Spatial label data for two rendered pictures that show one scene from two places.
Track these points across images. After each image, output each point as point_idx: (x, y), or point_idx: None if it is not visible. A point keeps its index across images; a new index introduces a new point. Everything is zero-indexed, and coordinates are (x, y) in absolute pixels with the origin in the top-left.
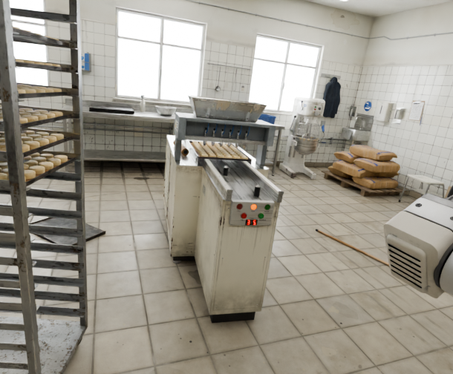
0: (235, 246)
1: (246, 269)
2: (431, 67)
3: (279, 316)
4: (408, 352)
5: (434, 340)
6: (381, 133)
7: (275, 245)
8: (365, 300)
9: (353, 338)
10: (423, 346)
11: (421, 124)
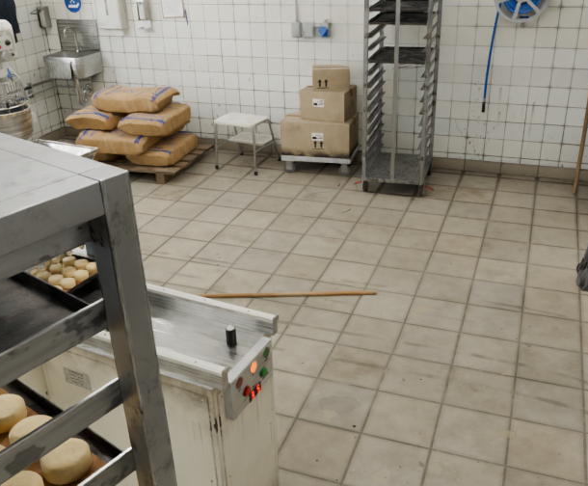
0: (239, 444)
1: (256, 462)
2: None
3: (290, 482)
4: (435, 404)
5: (438, 367)
6: (122, 51)
7: None
8: (342, 370)
9: (382, 434)
10: (437, 383)
11: (189, 22)
